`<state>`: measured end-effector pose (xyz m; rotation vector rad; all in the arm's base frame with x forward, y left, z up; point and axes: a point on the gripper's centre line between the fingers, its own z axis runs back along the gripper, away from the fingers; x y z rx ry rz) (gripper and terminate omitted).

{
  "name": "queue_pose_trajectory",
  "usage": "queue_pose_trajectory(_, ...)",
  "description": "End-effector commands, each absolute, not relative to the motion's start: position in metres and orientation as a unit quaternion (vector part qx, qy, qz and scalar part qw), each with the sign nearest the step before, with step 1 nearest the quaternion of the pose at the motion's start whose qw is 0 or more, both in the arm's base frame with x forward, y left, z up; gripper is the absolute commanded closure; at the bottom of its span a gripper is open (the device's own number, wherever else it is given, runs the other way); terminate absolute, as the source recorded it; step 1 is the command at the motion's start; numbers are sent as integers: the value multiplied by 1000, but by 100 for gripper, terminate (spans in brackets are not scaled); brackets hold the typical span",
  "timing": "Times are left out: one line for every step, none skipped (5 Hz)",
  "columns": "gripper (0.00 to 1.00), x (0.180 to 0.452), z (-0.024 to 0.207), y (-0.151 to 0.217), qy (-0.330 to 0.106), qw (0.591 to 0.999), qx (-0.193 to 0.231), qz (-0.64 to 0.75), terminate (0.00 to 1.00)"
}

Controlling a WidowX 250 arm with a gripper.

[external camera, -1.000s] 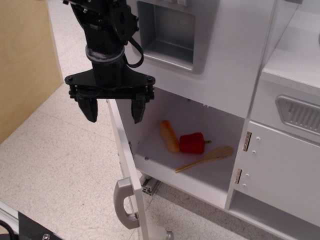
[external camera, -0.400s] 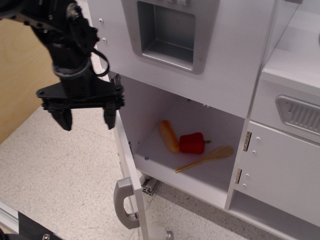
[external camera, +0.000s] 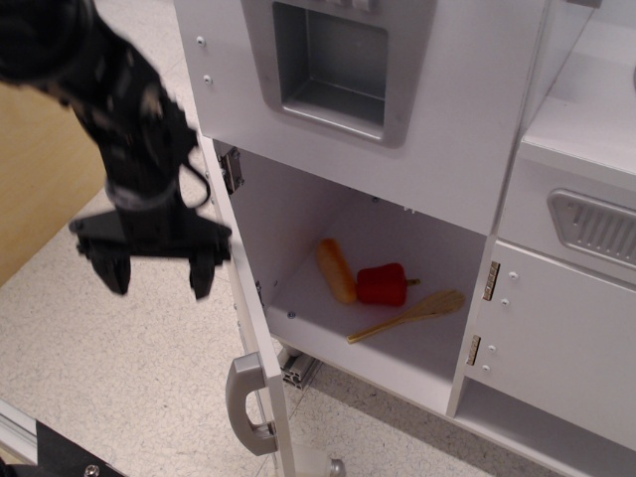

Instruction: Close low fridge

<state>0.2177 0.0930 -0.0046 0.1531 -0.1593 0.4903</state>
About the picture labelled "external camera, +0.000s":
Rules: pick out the toy bread roll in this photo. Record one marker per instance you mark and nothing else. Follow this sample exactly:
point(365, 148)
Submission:
point(336, 271)

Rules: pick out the grey fridge door handle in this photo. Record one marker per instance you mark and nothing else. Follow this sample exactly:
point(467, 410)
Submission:
point(245, 378)

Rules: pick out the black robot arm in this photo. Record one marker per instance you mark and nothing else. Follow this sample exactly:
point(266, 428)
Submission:
point(66, 50)

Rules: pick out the white oven cabinet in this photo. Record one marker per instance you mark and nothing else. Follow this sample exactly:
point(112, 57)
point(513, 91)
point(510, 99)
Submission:
point(554, 379)

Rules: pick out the plywood panel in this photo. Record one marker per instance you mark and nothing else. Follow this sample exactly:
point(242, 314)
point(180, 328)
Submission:
point(49, 170)

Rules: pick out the aluminium extrusion foot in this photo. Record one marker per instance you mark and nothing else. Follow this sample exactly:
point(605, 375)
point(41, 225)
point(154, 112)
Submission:
point(298, 371)

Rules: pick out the white toy fridge cabinet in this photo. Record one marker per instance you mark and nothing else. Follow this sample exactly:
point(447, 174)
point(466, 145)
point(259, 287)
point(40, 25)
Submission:
point(429, 204)

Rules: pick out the grey ice dispenser recess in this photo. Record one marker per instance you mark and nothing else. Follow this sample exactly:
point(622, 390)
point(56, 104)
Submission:
point(351, 65)

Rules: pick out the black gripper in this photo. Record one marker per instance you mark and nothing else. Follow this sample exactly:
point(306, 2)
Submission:
point(171, 230)

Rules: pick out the brass hinge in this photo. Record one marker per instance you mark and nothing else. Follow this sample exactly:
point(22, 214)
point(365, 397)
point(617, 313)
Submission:
point(491, 280)
point(473, 350)

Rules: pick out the grey oven vent panel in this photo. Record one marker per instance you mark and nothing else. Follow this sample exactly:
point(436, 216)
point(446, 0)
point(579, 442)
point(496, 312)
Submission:
point(593, 234)

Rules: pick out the upper brass hinge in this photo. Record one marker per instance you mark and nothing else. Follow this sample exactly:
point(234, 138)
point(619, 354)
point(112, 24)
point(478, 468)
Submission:
point(491, 280)

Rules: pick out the lower brass hinge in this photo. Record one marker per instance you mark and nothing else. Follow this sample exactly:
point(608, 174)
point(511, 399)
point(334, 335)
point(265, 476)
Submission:
point(473, 350)

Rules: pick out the wooden spoon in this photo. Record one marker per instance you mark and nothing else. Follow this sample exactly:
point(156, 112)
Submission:
point(435, 305)

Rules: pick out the silver door hinge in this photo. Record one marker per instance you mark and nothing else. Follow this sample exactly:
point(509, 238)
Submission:
point(231, 170)

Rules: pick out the white block with knob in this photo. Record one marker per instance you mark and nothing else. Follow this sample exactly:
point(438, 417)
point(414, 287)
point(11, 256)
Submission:
point(314, 462)

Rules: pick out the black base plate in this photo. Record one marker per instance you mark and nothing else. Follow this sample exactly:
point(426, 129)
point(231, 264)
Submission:
point(48, 453)

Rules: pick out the white low fridge door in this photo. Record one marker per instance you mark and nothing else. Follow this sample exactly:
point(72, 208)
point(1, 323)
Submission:
point(268, 405)

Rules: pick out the red toy bell pepper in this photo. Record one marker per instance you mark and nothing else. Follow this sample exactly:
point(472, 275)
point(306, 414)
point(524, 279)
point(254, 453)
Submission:
point(384, 285)

